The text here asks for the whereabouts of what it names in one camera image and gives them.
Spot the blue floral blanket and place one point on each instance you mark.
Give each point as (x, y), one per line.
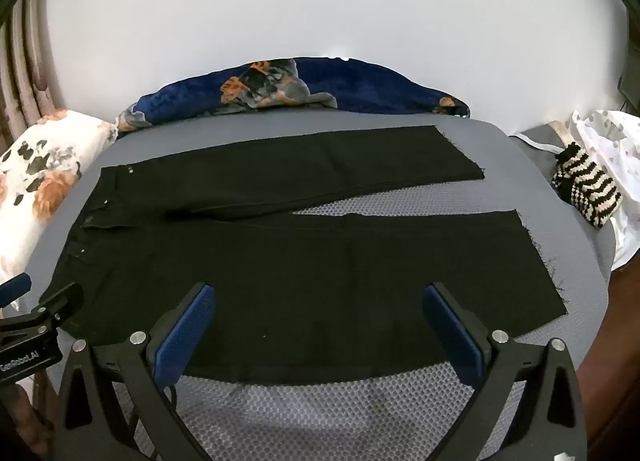
(350, 86)

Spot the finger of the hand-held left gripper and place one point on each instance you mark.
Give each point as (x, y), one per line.
(61, 302)
(16, 286)

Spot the person's left hand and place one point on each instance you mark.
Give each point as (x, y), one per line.
(27, 428)

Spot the black and cream striped knit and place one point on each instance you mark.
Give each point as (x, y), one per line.
(590, 191)

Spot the black pants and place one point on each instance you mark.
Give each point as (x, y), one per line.
(310, 261)

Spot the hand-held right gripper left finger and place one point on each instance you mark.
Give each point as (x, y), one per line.
(184, 336)

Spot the beige curtain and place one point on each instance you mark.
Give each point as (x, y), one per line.
(20, 71)

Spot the white floral pillow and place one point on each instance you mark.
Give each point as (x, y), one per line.
(45, 176)

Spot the grey cloth with white trim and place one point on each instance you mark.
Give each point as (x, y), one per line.
(537, 137)

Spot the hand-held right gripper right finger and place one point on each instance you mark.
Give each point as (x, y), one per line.
(454, 336)

